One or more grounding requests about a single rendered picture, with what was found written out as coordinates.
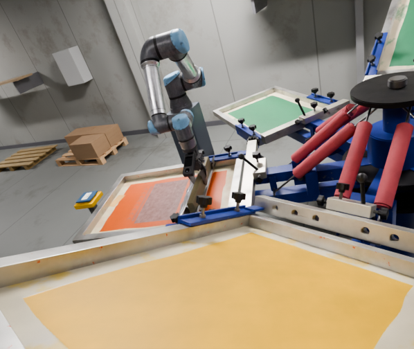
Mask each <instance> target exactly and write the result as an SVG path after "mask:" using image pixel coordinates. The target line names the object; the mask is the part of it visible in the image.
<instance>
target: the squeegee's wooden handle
mask: <svg viewBox="0 0 414 349"><path fill-rule="evenodd" d="M204 159H205V162H203V164H204V165H205V167H206V171H207V173H208V174H207V176H208V177H209V174H210V170H211V169H212V168H211V165H210V159H209V157H208V156H205V157H204ZM199 171H200V170H199ZM205 187H206V185H205V184H204V181H203V180H202V177H201V176H200V175H199V172H198V175H197V178H196V180H195V184H194V186H193V188H192V192H191V194H190V197H189V200H188V203H187V205H188V208H189V211H190V213H195V212H196V210H197V207H198V205H200V204H198V203H197V202H196V199H197V195H203V194H204V191H205Z"/></svg>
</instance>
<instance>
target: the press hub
mask: <svg viewBox="0 0 414 349"><path fill-rule="evenodd" d="M350 98H351V100H352V101H353V102H355V103H356V104H358V105H361V106H364V107H370V108H377V109H383V120H380V121H377V122H376V123H373V124H372V130H371V133H370V137H369V139H368V143H367V151H366V150H365V152H364V155H363V158H365V157H367V158H368V161H369V163H371V165H365V166H360V168H359V172H358V174H359V173H365V174H366V175H367V176H368V179H367V181H366V182H365V186H369V187H370V185H371V183H372V181H373V180H374V178H375V176H376V174H377V173H378V171H379V169H380V168H381V169H384V166H385V164H386V159H387V157H388V153H389V149H390V146H391V143H392V140H393V136H394V133H395V129H396V126H397V124H400V123H405V121H406V117H407V112H406V111H405V110H404V109H403V108H404V107H405V108H407V109H409V107H413V106H414V71H404V72H397V73H389V74H385V75H379V76H376V77H373V78H370V79H367V80H364V81H363V82H360V83H359V84H357V85H355V86H354V87H353V88H352V90H351V91H350ZM408 123H410V124H411V125H412V126H413V127H414V119H413V118H410V117H409V119H408ZM410 168H414V128H413V133H412V136H411V141H410V143H409V147H408V151H407V154H406V158H405V162H404V166H403V168H402V173H401V176H400V179H399V183H398V187H397V191H396V195H395V198H394V199H396V200H397V210H396V225H397V226H403V227H406V228H409V229H414V195H412V194H410V193H409V192H408V191H409V190H414V171H412V170H410ZM369 187H365V194H366V192H367V190H368V189H369ZM375 247H377V248H380V249H384V250H387V251H392V252H394V253H398V254H402V255H405V256H409V257H412V258H414V253H409V252H406V251H402V250H399V249H394V248H391V247H387V246H384V245H381V246H379V245H375Z"/></svg>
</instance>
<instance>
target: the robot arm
mask: <svg viewBox="0 0 414 349"><path fill-rule="evenodd" d="M189 50H190V45H189V42H188V38H187V37H186V34H185V33H184V31H183V30H182V29H180V28H178V29H172V30H170V31H168V32H165V33H161V34H158V35H154V36H151V37H150V38H148V39H147V40H146V41H145V43H144V45H143V47H142V49H141V54H140V64H141V68H142V69H143V71H144V76H145V83H146V88H147V96H148V100H149V105H150V113H151V117H152V119H151V120H149V121H148V122H147V127H148V130H149V132H150V134H151V135H158V134H163V133H166V132H171V131H175V132H176V135H177V138H178V140H179V144H180V146H181V149H182V150H183V152H184V153H187V154H185V159H184V165H183V176H184V177H188V178H189V180H191V182H192V183H193V184H195V172H194V171H195V170H198V171H199V170H200V171H199V175H200V176H201V177H202V180H203V181H204V184H205V185H207V183H208V176H207V174H208V173H207V171H206V167H205V165H204V164H203V162H205V159H203V158H204V156H203V153H202V152H199V151H198V149H197V142H196V140H195V136H194V134H193V131H192V123H193V121H194V115H193V113H192V112H191V111H190V110H189V109H190V108H191V107H192V102H191V100H190V99H189V97H188V96H187V94H186V91H189V90H192V89H196V88H200V87H204V86H205V85H206V80H205V76H204V70H203V67H198V66H196V65H194V63H193V61H192V60H191V58H190V56H189V54H188V51H189ZM167 58H169V60H171V61H173V62H175V64H176V65H177V66H178V67H179V69H180V71H181V73H180V72H179V71H175V72H173V73H170V74H168V75H167V76H165V77H164V79H163V83H164V86H165V89H166V91H167V93H168V97H169V99H170V111H171V113H173V115H170V116H167V114H166V110H165V103H164V98H163V90H162V86H161V79H160V74H159V67H160V62H159V61H160V60H164V59H167ZM177 113H178V114H177ZM202 156H203V157H202Z"/></svg>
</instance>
